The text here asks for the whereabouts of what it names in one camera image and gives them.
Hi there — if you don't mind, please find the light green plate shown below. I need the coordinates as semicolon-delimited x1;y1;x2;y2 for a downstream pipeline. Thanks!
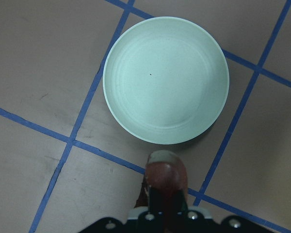
103;17;229;145

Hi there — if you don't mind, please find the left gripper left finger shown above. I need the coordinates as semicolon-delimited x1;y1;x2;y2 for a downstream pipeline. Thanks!
148;186;166;216

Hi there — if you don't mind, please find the dark red bun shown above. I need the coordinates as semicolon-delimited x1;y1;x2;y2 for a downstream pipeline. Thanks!
134;150;188;208

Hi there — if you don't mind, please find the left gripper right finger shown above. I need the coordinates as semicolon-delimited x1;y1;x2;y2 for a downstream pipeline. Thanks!
172;190;188;216

